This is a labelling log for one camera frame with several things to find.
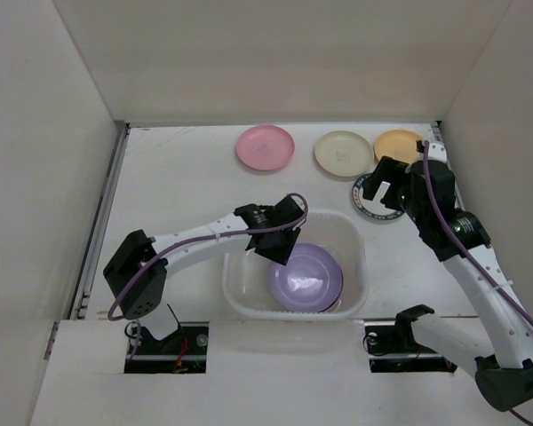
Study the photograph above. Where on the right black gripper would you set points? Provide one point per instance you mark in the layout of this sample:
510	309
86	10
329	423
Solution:
392	182

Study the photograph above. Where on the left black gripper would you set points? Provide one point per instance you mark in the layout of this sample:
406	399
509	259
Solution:
281	256

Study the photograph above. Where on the white plate green rim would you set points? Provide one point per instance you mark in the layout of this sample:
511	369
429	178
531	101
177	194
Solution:
373	209

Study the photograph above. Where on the purple plate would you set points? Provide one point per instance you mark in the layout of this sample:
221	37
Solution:
310	282

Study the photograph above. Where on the pink plate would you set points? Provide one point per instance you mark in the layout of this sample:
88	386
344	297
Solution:
333	308
265	148

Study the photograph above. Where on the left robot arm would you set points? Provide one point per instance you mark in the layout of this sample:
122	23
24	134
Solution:
137	272

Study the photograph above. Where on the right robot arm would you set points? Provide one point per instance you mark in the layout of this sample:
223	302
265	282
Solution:
502	365

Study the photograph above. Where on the white plastic bin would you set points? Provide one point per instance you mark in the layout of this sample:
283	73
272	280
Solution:
246	276

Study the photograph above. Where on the orange plate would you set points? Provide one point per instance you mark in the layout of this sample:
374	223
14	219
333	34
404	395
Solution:
400	145

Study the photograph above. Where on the cream plate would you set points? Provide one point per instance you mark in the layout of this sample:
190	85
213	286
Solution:
344	154

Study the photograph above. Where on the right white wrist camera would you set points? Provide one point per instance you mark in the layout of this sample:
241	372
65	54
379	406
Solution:
436	151

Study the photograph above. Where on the right aluminium rail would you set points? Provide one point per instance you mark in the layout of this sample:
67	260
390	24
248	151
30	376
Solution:
457	186

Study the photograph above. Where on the aluminium rail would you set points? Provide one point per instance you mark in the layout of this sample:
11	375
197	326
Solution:
457	186
81	294

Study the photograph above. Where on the left aluminium rail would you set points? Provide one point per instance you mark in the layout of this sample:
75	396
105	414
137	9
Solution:
81	294

